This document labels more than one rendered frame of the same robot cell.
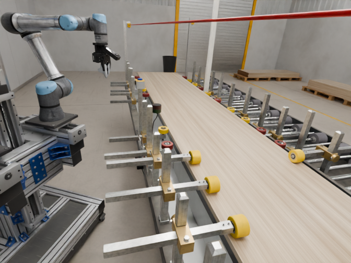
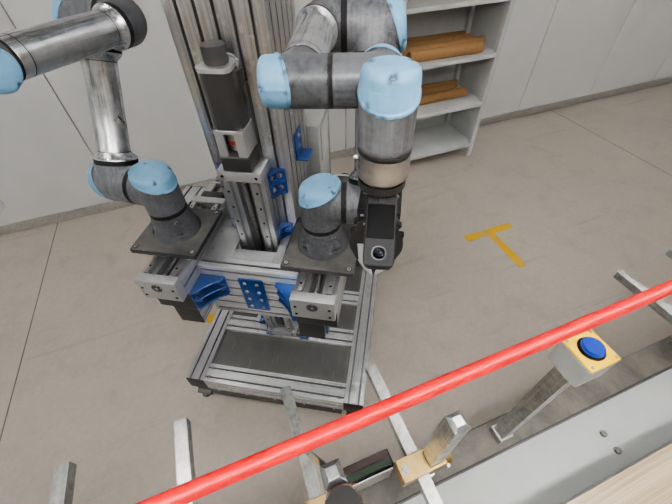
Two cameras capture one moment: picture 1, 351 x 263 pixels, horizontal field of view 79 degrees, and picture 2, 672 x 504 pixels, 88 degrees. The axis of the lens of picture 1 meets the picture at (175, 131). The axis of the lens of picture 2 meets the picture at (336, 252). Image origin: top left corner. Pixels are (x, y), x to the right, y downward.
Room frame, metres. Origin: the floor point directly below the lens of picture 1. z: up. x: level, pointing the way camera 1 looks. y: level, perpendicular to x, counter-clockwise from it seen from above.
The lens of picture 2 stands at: (1.30, 0.06, 1.82)
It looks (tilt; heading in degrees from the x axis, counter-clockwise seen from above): 47 degrees down; 87
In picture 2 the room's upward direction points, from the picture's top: 2 degrees counter-clockwise
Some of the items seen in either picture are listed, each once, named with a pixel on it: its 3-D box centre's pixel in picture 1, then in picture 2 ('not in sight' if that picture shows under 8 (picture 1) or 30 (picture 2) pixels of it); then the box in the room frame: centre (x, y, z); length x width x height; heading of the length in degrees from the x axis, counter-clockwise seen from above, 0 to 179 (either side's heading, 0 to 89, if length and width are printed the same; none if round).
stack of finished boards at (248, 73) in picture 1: (268, 73); not in sight; (8.92, -3.62, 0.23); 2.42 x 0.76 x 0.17; 108
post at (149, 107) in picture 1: (149, 138); (336, 497); (1.29, 0.18, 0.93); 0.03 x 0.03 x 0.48; 17
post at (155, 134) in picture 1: (155, 168); not in sight; (1.05, 0.10, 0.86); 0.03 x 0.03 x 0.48; 17
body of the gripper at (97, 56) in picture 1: (101, 52); (379, 204); (1.40, 0.49, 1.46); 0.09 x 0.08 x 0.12; 76
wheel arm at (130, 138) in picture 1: (138, 138); (406, 443); (1.47, 0.29, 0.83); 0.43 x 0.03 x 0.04; 107
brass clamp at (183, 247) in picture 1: (181, 231); not in sight; (0.55, -0.05, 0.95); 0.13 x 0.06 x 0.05; 17
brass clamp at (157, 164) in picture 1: (156, 158); not in sight; (1.03, 0.10, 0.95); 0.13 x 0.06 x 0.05; 17
